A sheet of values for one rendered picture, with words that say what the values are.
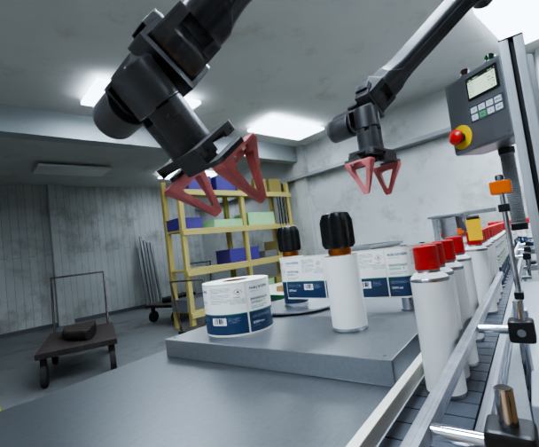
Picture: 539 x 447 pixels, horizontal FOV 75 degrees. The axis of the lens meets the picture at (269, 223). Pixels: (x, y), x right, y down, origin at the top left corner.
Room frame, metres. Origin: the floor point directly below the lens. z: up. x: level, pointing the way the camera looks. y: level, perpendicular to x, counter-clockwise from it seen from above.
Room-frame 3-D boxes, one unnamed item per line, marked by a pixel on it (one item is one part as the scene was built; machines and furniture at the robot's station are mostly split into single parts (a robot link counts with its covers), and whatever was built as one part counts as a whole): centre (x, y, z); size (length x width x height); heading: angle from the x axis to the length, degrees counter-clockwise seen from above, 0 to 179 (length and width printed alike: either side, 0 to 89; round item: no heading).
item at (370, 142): (0.81, -0.26, 1.32); 0.10 x 0.07 x 0.07; 132
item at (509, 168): (0.88, -0.62, 1.18); 0.04 x 0.04 x 0.21
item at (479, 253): (0.90, -0.51, 0.98); 0.05 x 0.05 x 0.20
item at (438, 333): (0.50, -0.22, 0.98); 0.05 x 0.05 x 0.20
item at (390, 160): (0.83, -0.28, 1.25); 0.07 x 0.07 x 0.09; 42
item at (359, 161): (0.79, -0.23, 1.25); 0.07 x 0.07 x 0.09; 42
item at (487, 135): (0.85, -0.57, 1.38); 0.17 x 0.10 x 0.19; 19
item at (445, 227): (1.21, -0.62, 1.01); 0.14 x 0.13 x 0.26; 143
